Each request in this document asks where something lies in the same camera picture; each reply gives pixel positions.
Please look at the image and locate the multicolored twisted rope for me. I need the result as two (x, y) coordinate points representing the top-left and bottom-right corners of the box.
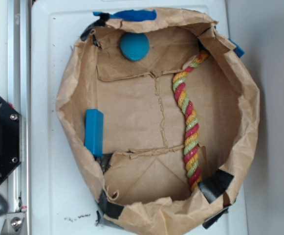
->
(172, 50), (210, 192)

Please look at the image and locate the brown paper bag tray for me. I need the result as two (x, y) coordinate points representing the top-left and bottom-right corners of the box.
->
(56, 8), (260, 235)

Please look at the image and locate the blue rectangular block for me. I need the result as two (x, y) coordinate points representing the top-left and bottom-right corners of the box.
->
(85, 109), (104, 158)

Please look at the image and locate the blue rubber ball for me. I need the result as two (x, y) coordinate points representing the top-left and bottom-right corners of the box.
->
(120, 32), (150, 61)

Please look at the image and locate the blue foam piece top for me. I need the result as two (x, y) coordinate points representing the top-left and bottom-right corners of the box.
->
(93, 10), (157, 22)

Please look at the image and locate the blue foam piece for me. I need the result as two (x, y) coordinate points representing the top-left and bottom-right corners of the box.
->
(93, 10), (157, 22)
(228, 38), (245, 58)

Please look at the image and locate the white plastic board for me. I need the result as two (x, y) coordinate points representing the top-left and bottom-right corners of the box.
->
(28, 0), (228, 235)

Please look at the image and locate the blue foam piece right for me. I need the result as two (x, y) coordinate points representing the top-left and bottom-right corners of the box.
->
(228, 38), (245, 58)

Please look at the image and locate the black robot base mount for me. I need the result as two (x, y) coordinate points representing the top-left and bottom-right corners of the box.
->
(0, 96), (21, 185)

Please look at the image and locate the aluminium extrusion rail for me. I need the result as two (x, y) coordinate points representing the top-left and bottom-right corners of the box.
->
(7, 0), (32, 235)

